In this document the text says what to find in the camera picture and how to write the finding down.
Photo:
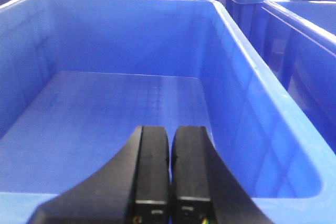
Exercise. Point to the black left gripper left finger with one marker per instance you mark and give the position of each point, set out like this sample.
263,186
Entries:
132,187

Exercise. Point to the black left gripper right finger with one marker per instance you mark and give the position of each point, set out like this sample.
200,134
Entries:
204,189

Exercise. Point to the large blue plastic bin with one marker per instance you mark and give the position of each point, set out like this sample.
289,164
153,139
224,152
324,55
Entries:
77,77

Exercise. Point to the blue bin near right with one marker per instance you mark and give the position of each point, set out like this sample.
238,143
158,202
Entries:
296,39

